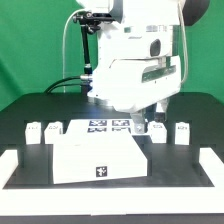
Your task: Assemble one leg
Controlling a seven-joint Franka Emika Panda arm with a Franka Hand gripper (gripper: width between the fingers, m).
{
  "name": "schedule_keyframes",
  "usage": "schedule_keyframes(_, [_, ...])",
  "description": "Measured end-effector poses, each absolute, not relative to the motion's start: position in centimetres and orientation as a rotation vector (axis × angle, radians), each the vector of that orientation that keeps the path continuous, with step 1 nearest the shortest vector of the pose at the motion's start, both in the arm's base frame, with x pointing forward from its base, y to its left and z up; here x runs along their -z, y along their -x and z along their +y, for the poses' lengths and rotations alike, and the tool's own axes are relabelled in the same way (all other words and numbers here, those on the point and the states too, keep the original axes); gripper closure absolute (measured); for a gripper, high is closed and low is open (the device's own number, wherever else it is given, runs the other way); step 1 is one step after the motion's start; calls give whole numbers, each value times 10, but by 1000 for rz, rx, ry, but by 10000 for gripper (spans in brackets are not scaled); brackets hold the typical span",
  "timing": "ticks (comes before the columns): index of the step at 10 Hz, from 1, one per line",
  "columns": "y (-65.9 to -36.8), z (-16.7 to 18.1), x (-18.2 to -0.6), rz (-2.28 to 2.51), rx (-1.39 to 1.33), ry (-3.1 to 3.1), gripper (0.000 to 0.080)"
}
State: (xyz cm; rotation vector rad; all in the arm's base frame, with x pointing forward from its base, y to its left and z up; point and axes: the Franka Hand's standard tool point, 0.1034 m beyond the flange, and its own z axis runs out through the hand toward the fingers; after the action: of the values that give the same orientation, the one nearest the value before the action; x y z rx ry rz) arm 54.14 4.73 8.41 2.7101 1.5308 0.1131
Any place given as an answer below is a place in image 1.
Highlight white cable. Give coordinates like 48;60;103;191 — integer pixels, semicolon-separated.
62;8;88;94

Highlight white square tabletop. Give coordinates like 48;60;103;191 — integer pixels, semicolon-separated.
52;130;148;184

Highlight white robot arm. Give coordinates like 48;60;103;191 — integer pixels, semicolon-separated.
74;0;210;134

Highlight white U-shaped fence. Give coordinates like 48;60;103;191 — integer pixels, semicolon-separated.
0;148;224;216

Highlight black camera on mount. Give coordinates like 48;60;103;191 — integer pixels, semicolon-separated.
73;11;100;76

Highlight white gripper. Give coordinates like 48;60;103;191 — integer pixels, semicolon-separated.
89;55;183;135

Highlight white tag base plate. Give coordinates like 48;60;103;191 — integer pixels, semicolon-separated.
68;118;151;137

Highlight black cables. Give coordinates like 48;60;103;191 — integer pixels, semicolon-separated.
44;75;93;94

